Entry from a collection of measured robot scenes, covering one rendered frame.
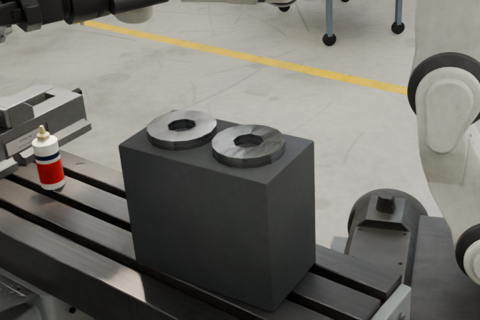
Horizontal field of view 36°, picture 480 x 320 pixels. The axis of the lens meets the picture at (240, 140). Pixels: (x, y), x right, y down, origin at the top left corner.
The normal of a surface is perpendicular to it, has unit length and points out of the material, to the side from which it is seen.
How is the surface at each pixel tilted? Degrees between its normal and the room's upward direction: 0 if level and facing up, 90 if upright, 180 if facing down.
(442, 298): 0
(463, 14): 90
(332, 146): 0
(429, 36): 90
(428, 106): 90
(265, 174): 0
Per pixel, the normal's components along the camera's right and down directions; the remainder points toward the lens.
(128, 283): -0.06, -0.89
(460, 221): -0.28, 0.46
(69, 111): 0.81, 0.22
